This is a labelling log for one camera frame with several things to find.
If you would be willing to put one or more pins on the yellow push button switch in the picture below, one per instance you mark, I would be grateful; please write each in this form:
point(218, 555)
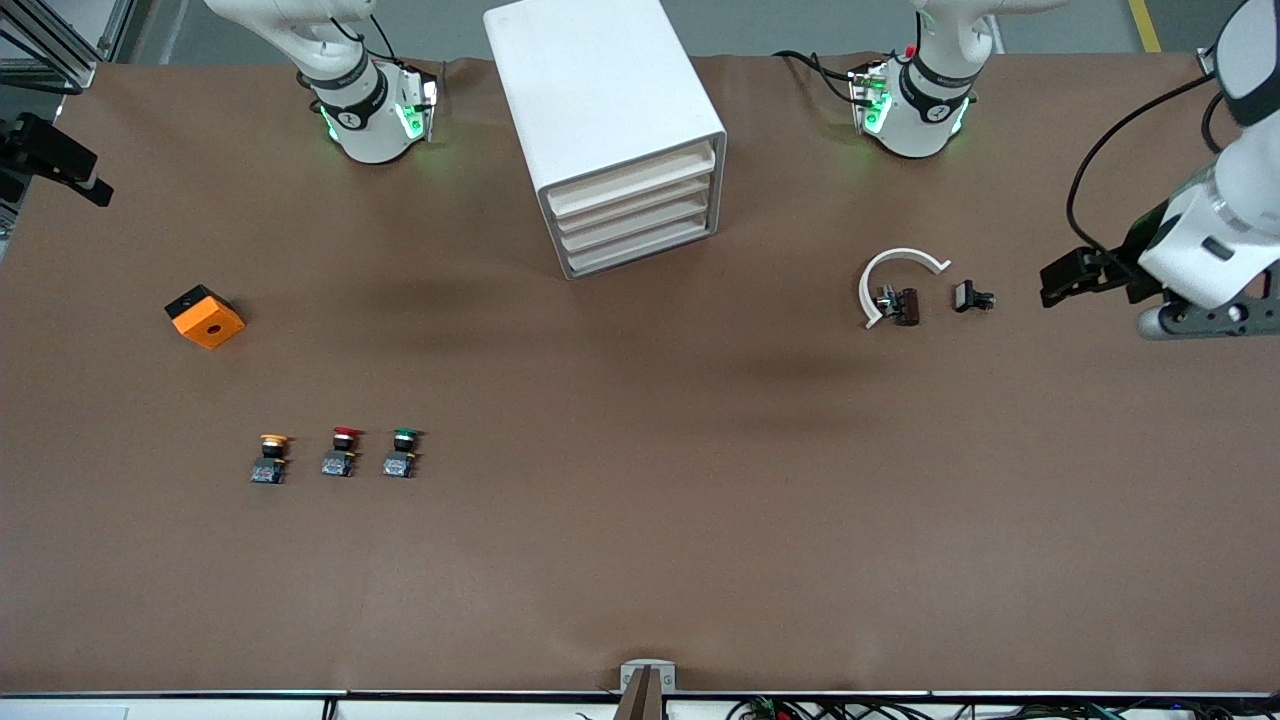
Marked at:
point(270, 468)

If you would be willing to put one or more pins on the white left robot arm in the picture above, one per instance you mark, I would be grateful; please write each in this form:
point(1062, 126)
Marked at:
point(915, 125)

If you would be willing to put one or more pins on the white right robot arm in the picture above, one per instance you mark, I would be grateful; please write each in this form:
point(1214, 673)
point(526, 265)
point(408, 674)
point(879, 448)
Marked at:
point(360, 130)

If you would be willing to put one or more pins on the orange and black button box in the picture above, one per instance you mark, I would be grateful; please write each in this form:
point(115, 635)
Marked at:
point(210, 325)

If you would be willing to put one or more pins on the white drawer cabinet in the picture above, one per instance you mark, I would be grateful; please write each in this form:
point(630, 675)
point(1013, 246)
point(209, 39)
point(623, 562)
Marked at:
point(590, 80)

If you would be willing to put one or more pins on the dark brown cylindrical component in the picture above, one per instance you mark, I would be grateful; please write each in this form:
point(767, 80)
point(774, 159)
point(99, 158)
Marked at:
point(908, 306)

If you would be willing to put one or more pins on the brown table cover sheet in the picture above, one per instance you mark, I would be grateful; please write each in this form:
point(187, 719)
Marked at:
point(640, 500)

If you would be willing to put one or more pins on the aluminium frame profile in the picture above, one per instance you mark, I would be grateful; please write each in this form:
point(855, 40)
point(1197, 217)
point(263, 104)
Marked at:
point(80, 72)
point(1208, 62)

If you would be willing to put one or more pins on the small black switch white face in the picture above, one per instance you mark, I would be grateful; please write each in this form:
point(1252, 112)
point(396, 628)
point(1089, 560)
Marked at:
point(966, 296)

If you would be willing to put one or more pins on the red push button switch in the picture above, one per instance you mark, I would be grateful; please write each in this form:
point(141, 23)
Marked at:
point(340, 462)

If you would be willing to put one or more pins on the green push button switch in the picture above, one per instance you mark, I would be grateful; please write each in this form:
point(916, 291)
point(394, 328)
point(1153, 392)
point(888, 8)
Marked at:
point(399, 463)

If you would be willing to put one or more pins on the grey metal camera bracket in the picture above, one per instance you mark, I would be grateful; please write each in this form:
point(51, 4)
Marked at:
point(648, 690)

